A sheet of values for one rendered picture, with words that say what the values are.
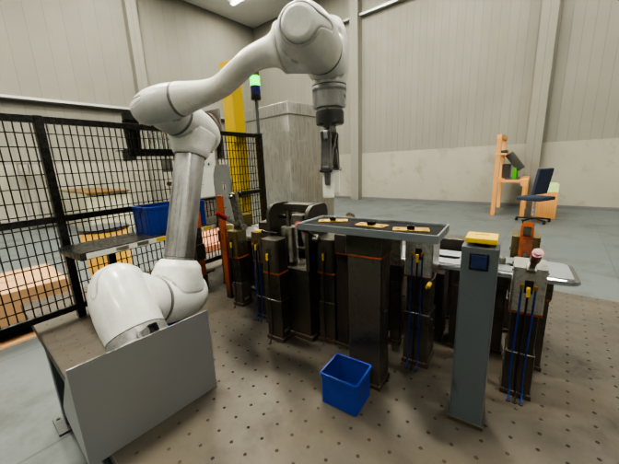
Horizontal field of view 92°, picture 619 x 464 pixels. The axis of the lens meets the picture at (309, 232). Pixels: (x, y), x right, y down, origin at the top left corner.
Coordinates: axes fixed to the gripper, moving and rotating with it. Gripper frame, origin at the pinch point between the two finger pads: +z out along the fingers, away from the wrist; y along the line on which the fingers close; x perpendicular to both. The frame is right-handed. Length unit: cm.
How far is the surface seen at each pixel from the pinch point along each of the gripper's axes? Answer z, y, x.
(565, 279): 26, 4, -61
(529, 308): 30, -5, -49
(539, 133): -54, 781, -362
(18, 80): -238, 525, 883
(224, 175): -2, 60, 68
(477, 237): 10.0, -16.1, -33.7
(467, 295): 22.8, -16.4, -32.6
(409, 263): 23.1, 3.7, -21.8
